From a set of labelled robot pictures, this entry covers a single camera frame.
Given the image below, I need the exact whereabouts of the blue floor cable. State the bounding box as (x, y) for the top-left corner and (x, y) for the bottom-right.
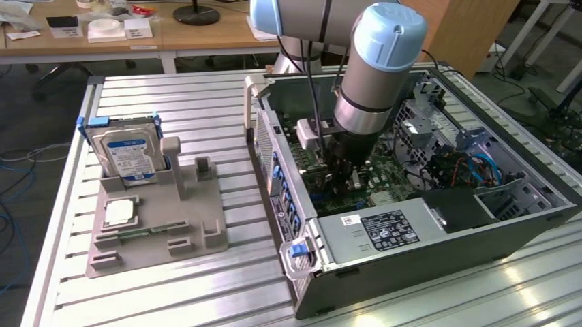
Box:
(0, 162), (43, 294)

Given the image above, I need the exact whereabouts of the silver CPU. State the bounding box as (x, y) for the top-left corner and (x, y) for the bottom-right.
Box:
(103, 200), (139, 228)

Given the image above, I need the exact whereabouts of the blue plastic disk carrier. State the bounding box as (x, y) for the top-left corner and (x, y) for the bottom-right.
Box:
(74, 111), (165, 148)

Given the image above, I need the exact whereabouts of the green RAM stick white label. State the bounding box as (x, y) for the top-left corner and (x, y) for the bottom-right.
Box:
(301, 164), (330, 178)

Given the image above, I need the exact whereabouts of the grey power supply with label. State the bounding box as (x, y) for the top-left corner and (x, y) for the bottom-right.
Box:
(317, 199), (450, 267)

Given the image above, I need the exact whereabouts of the white paper stack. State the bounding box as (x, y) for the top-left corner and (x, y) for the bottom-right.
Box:
(249, 27), (284, 42)

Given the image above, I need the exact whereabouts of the wooden desk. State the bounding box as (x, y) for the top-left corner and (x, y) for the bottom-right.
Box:
(0, 0), (286, 66)

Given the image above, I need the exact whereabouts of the white table frame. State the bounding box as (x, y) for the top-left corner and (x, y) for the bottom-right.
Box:
(499, 0), (582, 93)

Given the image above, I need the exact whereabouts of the green motherboard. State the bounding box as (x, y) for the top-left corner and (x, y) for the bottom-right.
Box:
(285, 112), (425, 219)

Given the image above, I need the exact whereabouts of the blue wire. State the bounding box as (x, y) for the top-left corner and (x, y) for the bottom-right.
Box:
(470, 152), (504, 187)

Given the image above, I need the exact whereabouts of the black round lamp base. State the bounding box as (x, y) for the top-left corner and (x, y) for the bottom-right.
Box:
(173, 0), (222, 26)

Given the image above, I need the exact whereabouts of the grey metal bracket with screw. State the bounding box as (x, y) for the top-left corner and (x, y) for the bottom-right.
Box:
(401, 118), (434, 138)

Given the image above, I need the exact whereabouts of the grey metal disk bay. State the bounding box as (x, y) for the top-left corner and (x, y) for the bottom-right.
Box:
(473, 176), (561, 223)

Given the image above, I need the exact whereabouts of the thick black cable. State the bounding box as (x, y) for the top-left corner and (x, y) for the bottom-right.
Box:
(420, 48), (461, 75)

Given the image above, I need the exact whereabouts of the wooden cabinet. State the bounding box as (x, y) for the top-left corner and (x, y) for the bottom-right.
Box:
(421, 0), (523, 80)

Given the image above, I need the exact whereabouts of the black wire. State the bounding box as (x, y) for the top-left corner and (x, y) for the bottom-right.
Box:
(393, 136), (434, 192)

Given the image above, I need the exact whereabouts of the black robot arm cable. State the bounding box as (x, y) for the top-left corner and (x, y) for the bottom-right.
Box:
(301, 0), (348, 163)

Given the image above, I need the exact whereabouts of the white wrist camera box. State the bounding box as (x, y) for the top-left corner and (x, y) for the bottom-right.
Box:
(296, 117), (338, 151)

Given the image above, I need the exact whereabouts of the perforated metal drive cage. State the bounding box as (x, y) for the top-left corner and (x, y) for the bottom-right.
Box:
(393, 97), (457, 172)

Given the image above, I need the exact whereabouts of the white box with label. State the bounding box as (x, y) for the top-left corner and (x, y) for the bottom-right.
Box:
(123, 18), (154, 40)

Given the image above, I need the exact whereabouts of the red wire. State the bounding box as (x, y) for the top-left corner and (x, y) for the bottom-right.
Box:
(450, 157), (474, 187)

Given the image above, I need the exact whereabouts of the open dark grey PC case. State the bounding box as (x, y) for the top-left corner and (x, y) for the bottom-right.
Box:
(245, 61), (582, 320)

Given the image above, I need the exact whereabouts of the clear plastic bag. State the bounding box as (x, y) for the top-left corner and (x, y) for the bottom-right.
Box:
(0, 2), (43, 32)

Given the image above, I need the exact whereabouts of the hard disk blue white label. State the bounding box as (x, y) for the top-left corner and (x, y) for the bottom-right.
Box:
(86, 121), (166, 187)

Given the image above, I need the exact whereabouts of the grey floor cable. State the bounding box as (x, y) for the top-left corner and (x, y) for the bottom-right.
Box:
(0, 142), (75, 165)

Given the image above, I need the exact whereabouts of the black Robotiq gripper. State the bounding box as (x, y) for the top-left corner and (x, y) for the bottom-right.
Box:
(325, 131), (381, 197)

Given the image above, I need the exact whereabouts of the black and white box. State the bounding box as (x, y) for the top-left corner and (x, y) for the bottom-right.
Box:
(45, 16), (85, 40)

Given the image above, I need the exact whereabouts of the black plastic shroud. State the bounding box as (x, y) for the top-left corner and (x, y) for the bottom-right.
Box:
(420, 188), (500, 234)

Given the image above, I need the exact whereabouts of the black floor equipment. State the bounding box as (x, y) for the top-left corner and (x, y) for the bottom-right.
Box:
(527, 84), (582, 155)

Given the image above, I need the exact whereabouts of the flat white box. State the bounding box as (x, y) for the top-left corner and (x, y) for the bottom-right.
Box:
(87, 20), (129, 44)

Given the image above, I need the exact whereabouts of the grey parts rack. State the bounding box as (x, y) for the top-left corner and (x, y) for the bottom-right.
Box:
(85, 135), (230, 281)

